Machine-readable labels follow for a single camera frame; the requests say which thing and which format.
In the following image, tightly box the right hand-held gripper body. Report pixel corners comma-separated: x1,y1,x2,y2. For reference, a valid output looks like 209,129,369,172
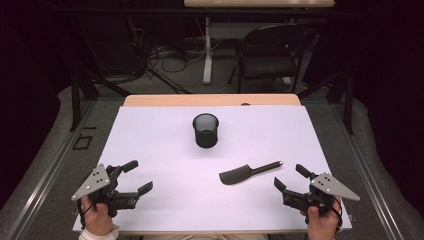
282,172,361,216

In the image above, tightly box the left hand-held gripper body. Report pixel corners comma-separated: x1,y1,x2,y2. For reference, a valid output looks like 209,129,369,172
70,163,140,218

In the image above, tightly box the black mesh cup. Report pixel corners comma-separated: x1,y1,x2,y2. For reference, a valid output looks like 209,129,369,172
192,113,220,149

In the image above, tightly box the person's left hand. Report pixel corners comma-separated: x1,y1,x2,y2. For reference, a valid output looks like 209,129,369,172
80,195,114,236

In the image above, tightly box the person's right hand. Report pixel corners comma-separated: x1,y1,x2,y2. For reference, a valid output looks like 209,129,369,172
299,199,343,240

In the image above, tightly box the white board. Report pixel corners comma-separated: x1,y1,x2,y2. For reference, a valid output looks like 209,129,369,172
72,105,353,233

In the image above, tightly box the wooden table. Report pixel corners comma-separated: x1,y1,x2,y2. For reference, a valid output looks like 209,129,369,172
79,93,345,237

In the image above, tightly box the black folding chair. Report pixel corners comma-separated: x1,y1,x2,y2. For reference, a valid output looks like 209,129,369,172
227,23,319,95

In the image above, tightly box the white-legged wooden desk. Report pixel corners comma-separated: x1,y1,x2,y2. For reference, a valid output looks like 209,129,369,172
183,0,336,85

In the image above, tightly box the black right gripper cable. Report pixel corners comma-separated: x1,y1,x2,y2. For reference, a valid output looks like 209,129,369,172
328,196,344,232

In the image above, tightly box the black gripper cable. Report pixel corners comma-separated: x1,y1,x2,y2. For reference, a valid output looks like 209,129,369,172
328,196,344,232
76,199,96,230

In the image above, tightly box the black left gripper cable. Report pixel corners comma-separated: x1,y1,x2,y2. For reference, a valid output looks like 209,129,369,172
76,199,96,230

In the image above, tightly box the metal floor rail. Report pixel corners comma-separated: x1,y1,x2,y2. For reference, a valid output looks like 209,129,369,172
329,101,406,240
6,99,98,240

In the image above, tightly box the black metal frame stand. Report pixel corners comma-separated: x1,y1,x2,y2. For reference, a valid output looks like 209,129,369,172
68,64,133,133
297,66,355,136

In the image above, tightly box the tangle of floor cables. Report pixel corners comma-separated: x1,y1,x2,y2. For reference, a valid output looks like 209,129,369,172
128,16,208,83

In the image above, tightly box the black horizontal frame bar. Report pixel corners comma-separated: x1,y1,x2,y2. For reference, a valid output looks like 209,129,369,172
49,8,371,17

